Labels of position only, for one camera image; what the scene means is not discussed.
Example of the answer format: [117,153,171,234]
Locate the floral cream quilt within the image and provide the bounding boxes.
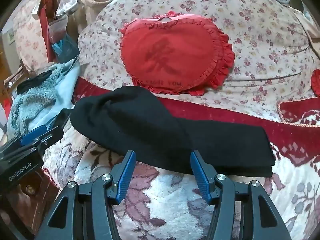
[77,0,320,123]

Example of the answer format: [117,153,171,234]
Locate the black pants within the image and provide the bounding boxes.
[69,86,275,178]

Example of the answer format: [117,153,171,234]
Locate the small black cloth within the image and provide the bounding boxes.
[16,71,54,94]

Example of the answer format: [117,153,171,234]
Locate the clear plastic bag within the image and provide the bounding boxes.
[49,0,78,40]

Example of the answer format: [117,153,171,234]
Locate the red cloth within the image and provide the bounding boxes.
[37,0,59,63]

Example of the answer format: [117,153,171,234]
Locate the floral cream pillow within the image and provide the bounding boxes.
[12,0,54,72]

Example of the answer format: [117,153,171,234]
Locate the small red frilled pillow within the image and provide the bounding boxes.
[311,69,320,94]

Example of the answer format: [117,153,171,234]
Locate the light blue fleece garment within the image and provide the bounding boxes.
[7,56,81,140]

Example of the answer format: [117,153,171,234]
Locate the blue plastic bag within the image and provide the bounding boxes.
[51,34,80,63]

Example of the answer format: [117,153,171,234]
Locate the red and white plush blanket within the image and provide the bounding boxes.
[41,76,320,240]

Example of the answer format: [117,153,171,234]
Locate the beige curtain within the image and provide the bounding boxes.
[60,0,120,40]

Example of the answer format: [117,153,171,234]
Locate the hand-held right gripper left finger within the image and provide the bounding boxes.
[35,150,137,240]

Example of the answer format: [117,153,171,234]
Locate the red heart-shaped frilled pillow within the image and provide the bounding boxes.
[121,11,235,96]

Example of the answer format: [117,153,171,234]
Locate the wooden furniture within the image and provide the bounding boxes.
[0,52,17,113]

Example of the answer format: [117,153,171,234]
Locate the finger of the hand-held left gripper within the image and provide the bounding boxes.
[19,125,64,155]
[47,108,74,130]

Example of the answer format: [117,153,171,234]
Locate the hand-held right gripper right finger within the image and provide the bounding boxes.
[190,150,292,240]

